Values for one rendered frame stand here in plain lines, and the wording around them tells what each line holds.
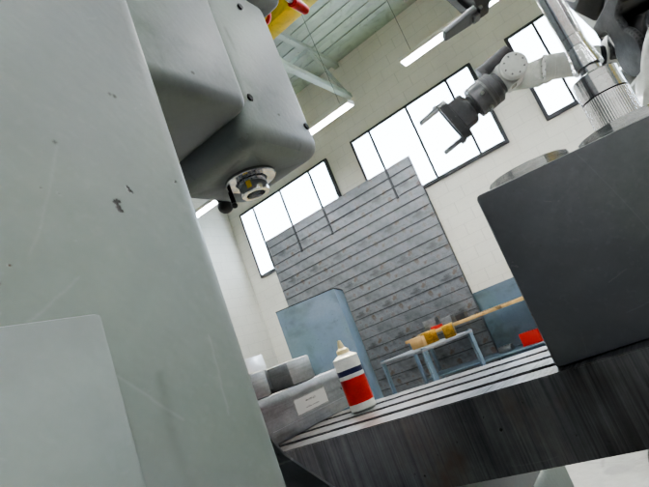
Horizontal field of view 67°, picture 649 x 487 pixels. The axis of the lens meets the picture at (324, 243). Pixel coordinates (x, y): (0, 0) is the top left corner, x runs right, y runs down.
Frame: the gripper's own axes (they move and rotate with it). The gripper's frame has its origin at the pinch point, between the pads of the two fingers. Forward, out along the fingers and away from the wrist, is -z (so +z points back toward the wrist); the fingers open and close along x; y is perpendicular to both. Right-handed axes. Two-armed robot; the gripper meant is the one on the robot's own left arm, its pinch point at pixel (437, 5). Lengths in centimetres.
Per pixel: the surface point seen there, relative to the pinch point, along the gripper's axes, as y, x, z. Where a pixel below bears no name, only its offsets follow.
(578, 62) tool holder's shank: 18.8, -29.0, -4.4
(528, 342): -674, -73, 107
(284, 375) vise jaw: -12, -32, -56
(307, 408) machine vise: -13, -38, -56
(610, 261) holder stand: 19, -47, -17
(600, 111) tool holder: 18.6, -34.7, -6.6
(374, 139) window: -744, 356, 143
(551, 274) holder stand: 18, -45, -22
